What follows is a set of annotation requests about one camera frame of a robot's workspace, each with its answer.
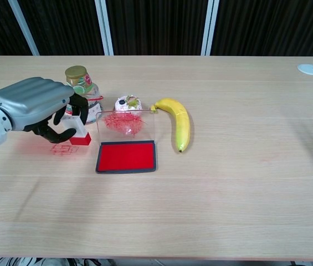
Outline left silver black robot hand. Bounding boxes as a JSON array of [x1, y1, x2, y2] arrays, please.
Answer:
[[0, 76, 89, 145]]

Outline clear block with red base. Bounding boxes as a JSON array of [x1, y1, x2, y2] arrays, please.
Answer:
[[59, 115, 92, 146]]

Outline clear bottle with gold cap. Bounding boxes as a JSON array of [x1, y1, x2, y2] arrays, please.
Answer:
[[64, 65, 104, 126]]

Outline red ink pad clear lid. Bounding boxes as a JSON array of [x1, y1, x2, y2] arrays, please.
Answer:
[[95, 110, 158, 175]]

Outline yellow banana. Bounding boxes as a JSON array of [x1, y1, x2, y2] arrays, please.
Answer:
[[150, 98, 191, 154]]

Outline white partition post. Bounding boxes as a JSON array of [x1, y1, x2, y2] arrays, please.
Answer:
[[201, 0, 219, 56], [8, 0, 40, 56], [94, 0, 115, 56]]

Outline white round cable grommet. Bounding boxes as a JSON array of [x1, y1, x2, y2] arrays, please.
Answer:
[[296, 64, 313, 75]]

